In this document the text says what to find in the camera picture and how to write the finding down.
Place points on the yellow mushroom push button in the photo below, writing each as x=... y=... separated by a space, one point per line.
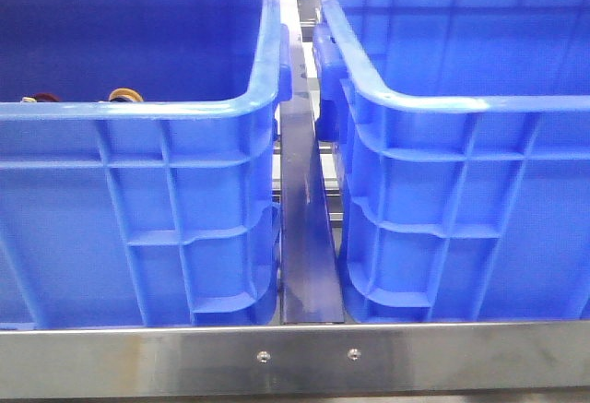
x=125 y=95

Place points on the right blue plastic crate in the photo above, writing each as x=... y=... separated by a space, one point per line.
x=461 y=136

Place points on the left blue plastic crate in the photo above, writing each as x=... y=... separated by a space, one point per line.
x=153 y=213

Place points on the steel front shelf rail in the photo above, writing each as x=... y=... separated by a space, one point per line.
x=324 y=360

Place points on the blue plastic crate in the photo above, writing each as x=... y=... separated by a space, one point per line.
x=153 y=213
x=461 y=136

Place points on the red mushroom push button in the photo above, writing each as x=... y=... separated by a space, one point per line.
x=40 y=97

